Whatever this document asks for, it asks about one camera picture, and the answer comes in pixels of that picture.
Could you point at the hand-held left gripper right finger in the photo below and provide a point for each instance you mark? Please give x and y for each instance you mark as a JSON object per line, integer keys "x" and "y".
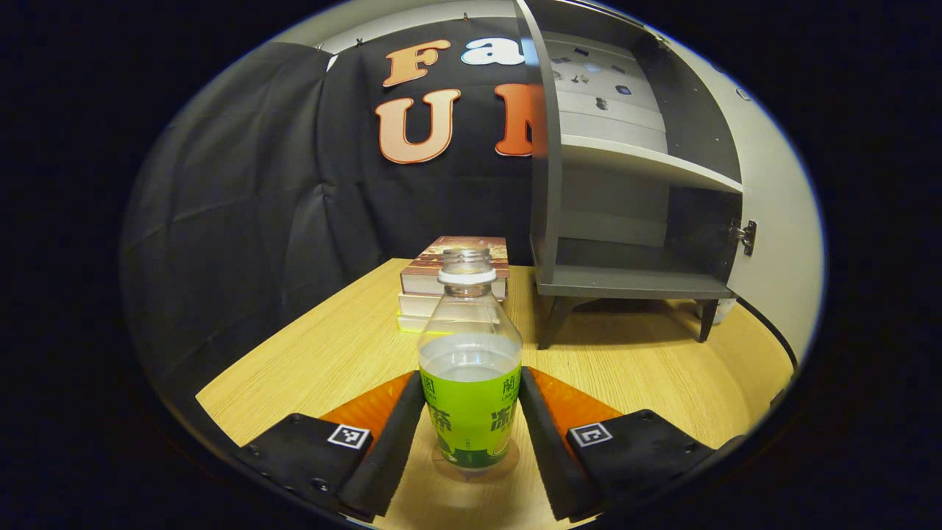
{"x": 548, "y": 449}

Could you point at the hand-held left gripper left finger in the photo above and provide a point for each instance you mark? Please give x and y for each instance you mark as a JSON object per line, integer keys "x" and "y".
{"x": 390, "y": 442}

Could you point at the green label plastic bottle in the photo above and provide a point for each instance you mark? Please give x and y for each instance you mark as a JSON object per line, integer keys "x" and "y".
{"x": 471, "y": 397}

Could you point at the beige cabinet door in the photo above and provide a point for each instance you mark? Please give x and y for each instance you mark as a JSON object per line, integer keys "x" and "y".
{"x": 780, "y": 221}

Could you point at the grey cabinet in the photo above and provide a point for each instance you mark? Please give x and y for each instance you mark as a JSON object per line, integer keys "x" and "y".
{"x": 548, "y": 184}

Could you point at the metal cabinet door hinge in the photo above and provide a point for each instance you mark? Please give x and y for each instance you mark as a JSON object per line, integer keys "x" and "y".
{"x": 745, "y": 236}

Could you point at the white cabinet shelf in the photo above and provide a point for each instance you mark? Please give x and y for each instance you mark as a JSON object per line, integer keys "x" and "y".
{"x": 625, "y": 156}

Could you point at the brown cover book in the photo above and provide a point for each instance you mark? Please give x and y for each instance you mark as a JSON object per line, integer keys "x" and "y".
{"x": 419, "y": 283}

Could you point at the black backdrop cloth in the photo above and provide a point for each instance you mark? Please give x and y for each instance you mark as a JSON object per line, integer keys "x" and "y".
{"x": 243, "y": 221}

